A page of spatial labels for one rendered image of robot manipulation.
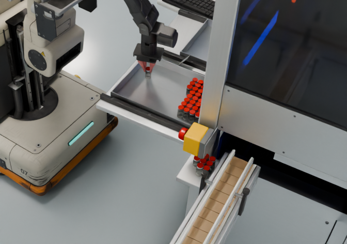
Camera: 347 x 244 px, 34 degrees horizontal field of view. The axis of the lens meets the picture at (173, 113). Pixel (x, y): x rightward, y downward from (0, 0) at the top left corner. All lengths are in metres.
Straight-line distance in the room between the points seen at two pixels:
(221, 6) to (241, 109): 0.34
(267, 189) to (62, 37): 1.11
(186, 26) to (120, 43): 1.37
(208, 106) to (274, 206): 0.43
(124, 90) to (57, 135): 0.76
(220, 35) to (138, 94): 0.60
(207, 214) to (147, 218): 1.13
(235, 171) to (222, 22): 0.50
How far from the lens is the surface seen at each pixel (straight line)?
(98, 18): 3.96
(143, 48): 2.02
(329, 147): 1.68
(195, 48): 2.31
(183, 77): 2.16
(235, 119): 1.74
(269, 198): 1.93
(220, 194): 1.74
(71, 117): 2.86
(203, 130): 1.77
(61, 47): 2.44
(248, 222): 2.07
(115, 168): 2.98
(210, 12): 2.62
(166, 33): 1.95
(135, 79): 2.14
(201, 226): 1.67
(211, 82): 1.69
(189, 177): 1.83
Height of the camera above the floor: 2.30
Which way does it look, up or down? 45 degrees down
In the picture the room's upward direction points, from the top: 5 degrees clockwise
